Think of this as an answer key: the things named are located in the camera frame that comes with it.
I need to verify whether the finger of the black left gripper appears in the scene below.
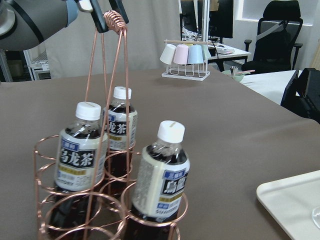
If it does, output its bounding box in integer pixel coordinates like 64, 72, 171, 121
109, 0, 129, 24
89, 0, 109, 34

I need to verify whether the copper wire bottle basket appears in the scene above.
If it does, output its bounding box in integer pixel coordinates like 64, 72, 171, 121
33, 10, 188, 240

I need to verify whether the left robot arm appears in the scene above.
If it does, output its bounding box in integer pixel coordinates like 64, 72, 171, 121
0, 0, 112, 51

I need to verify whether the tea bottle rear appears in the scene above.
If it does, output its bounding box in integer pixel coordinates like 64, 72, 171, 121
102, 86, 138, 178

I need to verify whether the tea bottle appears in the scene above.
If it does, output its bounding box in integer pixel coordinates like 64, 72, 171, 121
122, 120, 191, 240
102, 86, 138, 178
50, 101, 107, 228

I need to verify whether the tea bottle right front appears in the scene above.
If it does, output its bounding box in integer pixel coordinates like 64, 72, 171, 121
122, 120, 191, 240

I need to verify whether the tea bottle left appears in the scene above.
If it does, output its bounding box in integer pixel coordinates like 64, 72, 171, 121
50, 101, 107, 228

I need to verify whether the white cup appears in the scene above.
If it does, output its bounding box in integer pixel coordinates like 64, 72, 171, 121
159, 43, 177, 65

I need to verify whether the pink cup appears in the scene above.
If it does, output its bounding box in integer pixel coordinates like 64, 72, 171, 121
173, 44, 189, 65

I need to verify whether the blue cup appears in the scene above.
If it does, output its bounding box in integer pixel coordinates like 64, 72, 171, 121
187, 44, 204, 64

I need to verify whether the white cup rack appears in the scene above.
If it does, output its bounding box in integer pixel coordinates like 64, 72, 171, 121
161, 39, 211, 81

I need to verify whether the distant green bowl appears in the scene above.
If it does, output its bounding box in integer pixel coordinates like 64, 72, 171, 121
222, 66, 255, 82

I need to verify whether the black office chair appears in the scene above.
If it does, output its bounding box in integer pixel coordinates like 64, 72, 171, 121
241, 0, 303, 74

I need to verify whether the cream rabbit serving tray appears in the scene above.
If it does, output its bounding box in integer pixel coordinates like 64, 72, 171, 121
256, 170, 320, 240

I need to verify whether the clear wine glass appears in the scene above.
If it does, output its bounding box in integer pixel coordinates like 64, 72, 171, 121
311, 206, 320, 229

